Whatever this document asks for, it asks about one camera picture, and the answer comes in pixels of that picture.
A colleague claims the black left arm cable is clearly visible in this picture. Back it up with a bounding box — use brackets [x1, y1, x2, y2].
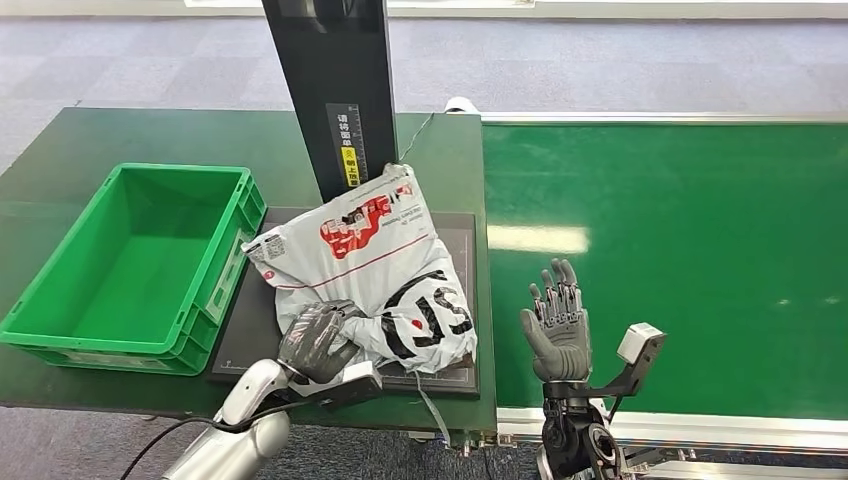
[119, 396, 316, 480]

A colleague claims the green conveyor belt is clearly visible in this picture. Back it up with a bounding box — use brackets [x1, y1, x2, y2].
[482, 122, 848, 423]

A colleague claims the yellow and white column label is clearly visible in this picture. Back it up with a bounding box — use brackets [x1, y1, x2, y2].
[325, 102, 368, 190]

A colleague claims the green plastic basket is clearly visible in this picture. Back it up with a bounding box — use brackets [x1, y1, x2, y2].
[0, 162, 268, 378]

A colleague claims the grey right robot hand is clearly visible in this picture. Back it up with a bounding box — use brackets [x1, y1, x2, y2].
[519, 258, 594, 384]

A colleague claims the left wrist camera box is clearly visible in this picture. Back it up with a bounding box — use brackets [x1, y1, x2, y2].
[316, 360, 385, 409]

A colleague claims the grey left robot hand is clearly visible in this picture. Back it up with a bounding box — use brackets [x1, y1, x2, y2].
[277, 299, 363, 386]

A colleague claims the grey plastic mailer package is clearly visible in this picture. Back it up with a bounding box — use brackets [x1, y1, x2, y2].
[241, 163, 479, 449]

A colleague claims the aluminium conveyor frame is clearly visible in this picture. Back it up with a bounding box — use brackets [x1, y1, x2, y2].
[480, 111, 848, 480]

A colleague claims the black scanner column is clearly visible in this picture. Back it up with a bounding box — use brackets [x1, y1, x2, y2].
[260, 0, 401, 204]

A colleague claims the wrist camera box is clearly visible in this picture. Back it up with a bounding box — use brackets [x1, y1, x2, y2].
[588, 322, 668, 400]
[316, 360, 385, 409]

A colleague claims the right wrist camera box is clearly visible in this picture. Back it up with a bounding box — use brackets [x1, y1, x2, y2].
[588, 322, 668, 400]

